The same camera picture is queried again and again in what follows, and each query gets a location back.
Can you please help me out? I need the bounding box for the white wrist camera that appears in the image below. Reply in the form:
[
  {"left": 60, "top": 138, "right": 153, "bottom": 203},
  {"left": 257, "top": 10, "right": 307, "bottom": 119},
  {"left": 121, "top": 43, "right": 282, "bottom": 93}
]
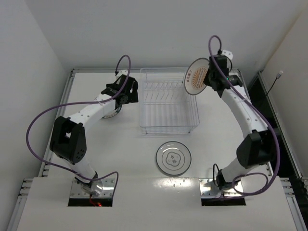
[
  {"left": 218, "top": 50, "right": 233, "bottom": 61},
  {"left": 116, "top": 70, "right": 128, "bottom": 77}
]

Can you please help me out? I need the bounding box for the white front cover board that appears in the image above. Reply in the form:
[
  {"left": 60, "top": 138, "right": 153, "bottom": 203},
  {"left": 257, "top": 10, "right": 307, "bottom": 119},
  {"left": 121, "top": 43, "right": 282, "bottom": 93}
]
[{"left": 18, "top": 178, "right": 296, "bottom": 231}]

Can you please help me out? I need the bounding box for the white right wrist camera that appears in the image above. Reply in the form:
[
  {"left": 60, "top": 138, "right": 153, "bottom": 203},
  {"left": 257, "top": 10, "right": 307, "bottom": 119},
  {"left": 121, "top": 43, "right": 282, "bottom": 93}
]
[{"left": 218, "top": 50, "right": 233, "bottom": 61}]

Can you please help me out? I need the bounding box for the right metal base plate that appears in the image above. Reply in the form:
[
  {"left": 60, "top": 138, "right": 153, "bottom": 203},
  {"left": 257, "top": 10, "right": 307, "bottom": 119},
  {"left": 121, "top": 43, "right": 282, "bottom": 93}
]
[{"left": 199, "top": 178, "right": 243, "bottom": 199}]

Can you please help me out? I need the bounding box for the metal base plate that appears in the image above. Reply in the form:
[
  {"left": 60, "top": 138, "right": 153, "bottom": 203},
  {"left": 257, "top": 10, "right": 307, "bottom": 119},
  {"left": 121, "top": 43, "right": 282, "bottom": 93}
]
[
  {"left": 70, "top": 178, "right": 116, "bottom": 199},
  {"left": 199, "top": 178, "right": 243, "bottom": 199}
]

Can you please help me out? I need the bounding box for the white wire dish rack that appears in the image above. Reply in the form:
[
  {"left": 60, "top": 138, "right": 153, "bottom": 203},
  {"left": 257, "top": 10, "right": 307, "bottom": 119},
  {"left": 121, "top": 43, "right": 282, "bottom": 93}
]
[{"left": 139, "top": 67, "right": 200, "bottom": 135}]

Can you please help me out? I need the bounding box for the grey flower pattern plate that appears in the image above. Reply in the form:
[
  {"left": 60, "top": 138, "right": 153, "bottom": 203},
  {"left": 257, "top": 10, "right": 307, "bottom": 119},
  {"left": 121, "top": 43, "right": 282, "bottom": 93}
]
[{"left": 155, "top": 141, "right": 192, "bottom": 177}]

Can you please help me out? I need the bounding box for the green rimmed white plate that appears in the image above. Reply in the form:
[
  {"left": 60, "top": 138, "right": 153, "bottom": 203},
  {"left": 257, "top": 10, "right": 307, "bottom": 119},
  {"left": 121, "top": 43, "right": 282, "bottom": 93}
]
[{"left": 103, "top": 107, "right": 122, "bottom": 119}]

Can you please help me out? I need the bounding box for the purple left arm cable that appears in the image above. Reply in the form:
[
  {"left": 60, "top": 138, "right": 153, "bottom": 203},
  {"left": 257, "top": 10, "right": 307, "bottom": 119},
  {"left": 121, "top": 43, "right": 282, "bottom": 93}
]
[{"left": 26, "top": 54, "right": 132, "bottom": 196}]

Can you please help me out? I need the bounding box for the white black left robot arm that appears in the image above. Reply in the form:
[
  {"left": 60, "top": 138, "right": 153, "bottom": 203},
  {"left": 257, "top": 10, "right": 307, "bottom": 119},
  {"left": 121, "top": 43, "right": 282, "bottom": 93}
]
[{"left": 50, "top": 71, "right": 138, "bottom": 193}]

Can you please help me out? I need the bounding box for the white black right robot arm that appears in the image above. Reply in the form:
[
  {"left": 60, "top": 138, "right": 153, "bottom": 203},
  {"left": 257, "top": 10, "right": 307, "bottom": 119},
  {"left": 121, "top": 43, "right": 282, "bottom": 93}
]
[{"left": 204, "top": 54, "right": 281, "bottom": 194}]

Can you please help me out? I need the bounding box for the black wall cable with plug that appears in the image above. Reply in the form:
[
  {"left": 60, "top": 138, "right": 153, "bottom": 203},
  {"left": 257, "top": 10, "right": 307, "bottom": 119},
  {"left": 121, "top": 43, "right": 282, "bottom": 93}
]
[{"left": 255, "top": 70, "right": 284, "bottom": 114}]

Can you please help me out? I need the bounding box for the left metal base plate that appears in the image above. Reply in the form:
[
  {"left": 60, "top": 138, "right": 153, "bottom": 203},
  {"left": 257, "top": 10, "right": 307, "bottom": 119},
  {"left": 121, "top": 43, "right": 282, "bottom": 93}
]
[{"left": 70, "top": 178, "right": 116, "bottom": 199}]

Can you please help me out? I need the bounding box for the orange sunburst ceramic plate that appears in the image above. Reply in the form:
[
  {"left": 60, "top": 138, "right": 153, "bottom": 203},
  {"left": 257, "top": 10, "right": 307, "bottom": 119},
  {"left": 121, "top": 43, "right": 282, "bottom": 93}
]
[{"left": 184, "top": 58, "right": 209, "bottom": 95}]

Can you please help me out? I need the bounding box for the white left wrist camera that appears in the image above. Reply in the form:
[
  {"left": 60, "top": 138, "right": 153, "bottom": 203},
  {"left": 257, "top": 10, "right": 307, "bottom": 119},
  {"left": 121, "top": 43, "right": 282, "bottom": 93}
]
[{"left": 116, "top": 70, "right": 128, "bottom": 77}]

